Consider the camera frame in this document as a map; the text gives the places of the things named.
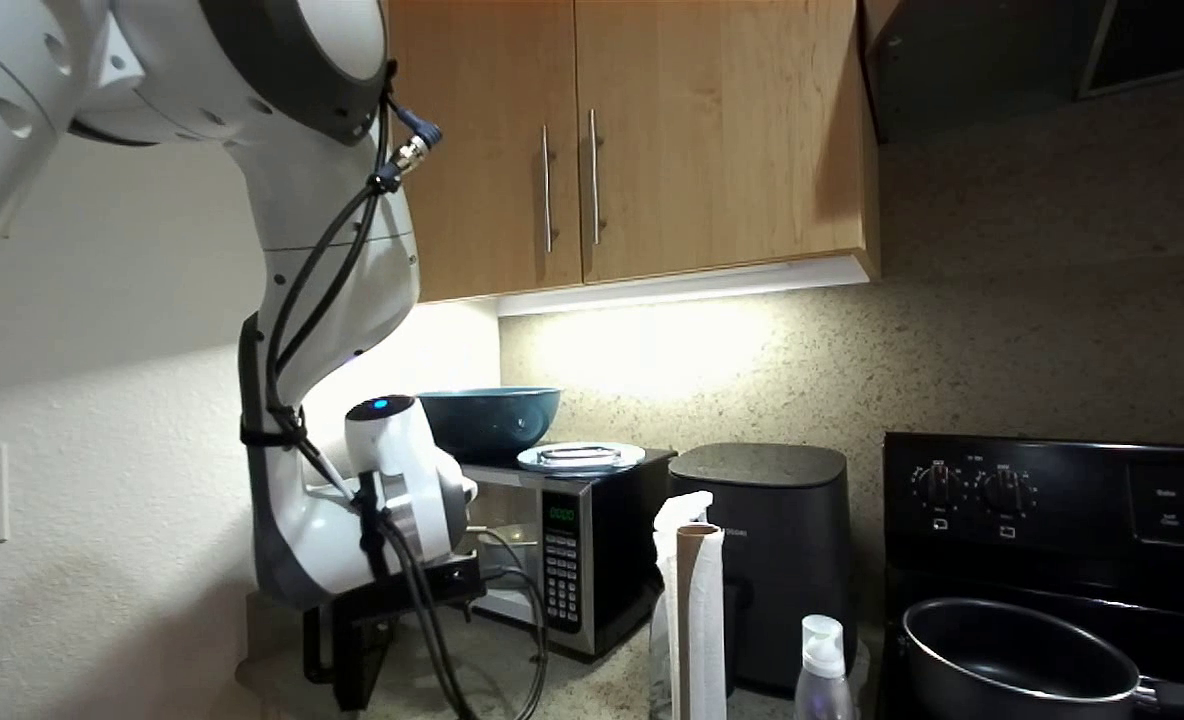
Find under cabinet light strip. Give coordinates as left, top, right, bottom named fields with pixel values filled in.
left=491, top=250, right=876, bottom=321

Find black electric stove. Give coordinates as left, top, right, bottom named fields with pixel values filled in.
left=876, top=429, right=1184, bottom=720

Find black steel microwave oven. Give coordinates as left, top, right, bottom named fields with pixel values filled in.
left=450, top=449, right=676, bottom=665

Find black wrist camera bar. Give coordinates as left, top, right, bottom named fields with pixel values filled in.
left=300, top=551, right=491, bottom=638

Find large blue bowl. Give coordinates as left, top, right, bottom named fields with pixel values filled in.
left=417, top=385, right=565, bottom=468

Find paper towel roll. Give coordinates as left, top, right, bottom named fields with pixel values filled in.
left=649, top=489, right=731, bottom=720

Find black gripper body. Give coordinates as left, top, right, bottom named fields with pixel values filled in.
left=329, top=606, right=402, bottom=682

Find black air fryer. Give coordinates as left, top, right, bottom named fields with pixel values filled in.
left=663, top=438, right=852, bottom=700

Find black cable bundle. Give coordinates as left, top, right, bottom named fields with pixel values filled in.
left=236, top=89, right=556, bottom=720

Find dark cooking pot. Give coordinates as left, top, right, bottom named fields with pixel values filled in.
left=897, top=591, right=1184, bottom=720

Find white plate with lid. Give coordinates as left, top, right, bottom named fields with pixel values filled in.
left=516, top=435, right=651, bottom=478

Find steel cabinet handle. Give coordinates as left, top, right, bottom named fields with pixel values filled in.
left=538, top=124, right=565, bottom=259
left=580, top=105, right=607, bottom=248

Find dark range hood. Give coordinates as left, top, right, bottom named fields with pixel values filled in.
left=860, top=0, right=1184, bottom=149

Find small white capped bottle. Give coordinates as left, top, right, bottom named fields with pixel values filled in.
left=793, top=613, right=858, bottom=720

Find wooden wall cabinet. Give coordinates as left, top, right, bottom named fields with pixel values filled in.
left=383, top=0, right=883, bottom=302

